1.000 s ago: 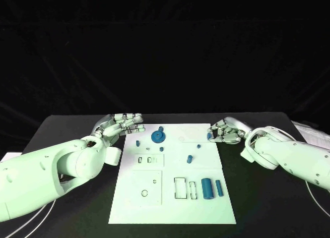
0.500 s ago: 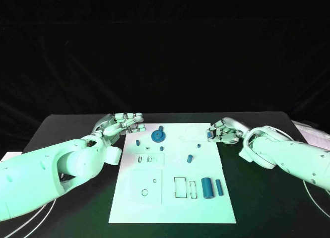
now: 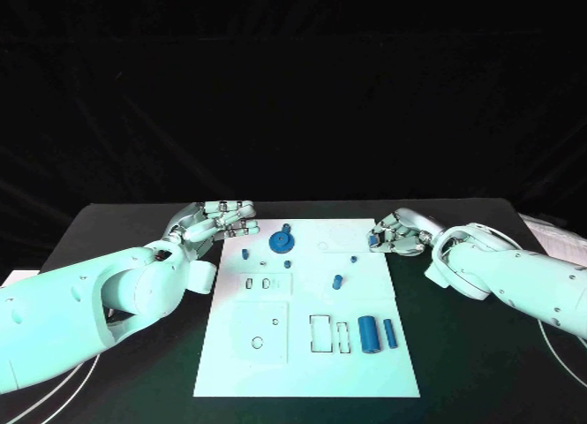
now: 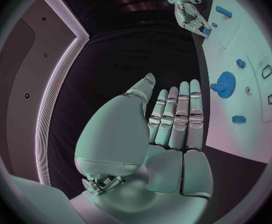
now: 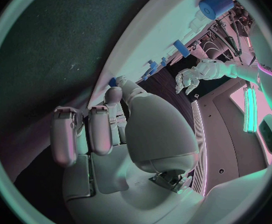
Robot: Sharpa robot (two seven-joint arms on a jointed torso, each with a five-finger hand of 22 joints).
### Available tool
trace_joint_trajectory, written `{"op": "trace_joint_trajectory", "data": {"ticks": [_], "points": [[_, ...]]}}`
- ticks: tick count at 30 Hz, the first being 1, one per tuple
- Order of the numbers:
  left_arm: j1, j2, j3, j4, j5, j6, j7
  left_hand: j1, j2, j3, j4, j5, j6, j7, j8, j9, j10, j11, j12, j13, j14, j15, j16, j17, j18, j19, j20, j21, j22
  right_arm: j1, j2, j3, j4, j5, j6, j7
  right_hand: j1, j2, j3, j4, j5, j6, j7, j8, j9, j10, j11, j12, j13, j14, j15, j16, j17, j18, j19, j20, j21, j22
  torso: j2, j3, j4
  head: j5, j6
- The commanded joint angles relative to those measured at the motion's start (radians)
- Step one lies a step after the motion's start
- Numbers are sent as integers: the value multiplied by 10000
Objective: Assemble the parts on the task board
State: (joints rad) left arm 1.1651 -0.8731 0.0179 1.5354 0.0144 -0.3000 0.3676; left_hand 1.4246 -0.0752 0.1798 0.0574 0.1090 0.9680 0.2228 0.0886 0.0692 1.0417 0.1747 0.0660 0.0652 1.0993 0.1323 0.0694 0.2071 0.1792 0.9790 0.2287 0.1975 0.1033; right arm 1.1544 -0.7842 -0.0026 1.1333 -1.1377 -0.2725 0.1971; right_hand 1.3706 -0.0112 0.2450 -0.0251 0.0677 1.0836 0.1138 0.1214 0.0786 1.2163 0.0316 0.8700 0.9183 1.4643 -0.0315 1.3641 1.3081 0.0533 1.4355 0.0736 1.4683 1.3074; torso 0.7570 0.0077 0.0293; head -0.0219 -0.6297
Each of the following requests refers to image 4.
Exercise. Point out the blue block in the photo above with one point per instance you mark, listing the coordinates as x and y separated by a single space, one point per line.
238 119

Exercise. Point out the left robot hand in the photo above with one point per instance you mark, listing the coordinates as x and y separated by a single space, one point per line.
117 134

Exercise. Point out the blue flanged peg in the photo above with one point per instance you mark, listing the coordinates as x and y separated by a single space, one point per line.
241 63

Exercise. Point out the blue gear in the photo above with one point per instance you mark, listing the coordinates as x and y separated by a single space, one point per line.
224 85

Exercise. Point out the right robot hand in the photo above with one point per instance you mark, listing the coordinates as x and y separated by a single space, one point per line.
185 15

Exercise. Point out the white task board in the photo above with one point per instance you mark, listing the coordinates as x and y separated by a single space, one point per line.
243 134

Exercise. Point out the small blue peg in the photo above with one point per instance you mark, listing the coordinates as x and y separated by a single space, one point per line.
214 24

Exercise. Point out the slender blue peg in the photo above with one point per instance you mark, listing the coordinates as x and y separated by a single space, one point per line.
207 31

